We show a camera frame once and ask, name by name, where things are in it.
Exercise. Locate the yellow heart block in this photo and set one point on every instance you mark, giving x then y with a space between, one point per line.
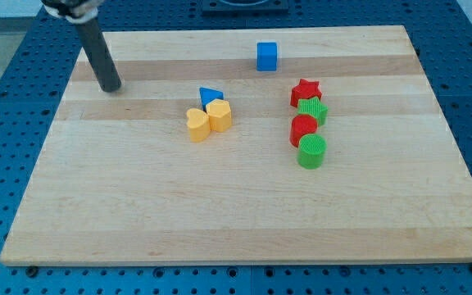
198 124

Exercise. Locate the wooden board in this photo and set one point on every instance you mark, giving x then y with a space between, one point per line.
118 182

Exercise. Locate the yellow pentagon block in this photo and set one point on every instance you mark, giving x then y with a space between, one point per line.
220 115

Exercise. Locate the blue triangle block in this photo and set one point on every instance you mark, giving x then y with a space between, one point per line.
208 95

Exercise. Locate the red cylinder block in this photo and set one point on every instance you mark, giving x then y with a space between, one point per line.
301 125

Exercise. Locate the green cylinder block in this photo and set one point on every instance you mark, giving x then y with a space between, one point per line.
311 151

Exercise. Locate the green star block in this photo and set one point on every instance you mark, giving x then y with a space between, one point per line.
315 108

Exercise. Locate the red star block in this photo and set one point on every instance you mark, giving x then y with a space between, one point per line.
305 90

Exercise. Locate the blue cube block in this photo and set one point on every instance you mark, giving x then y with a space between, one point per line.
266 56

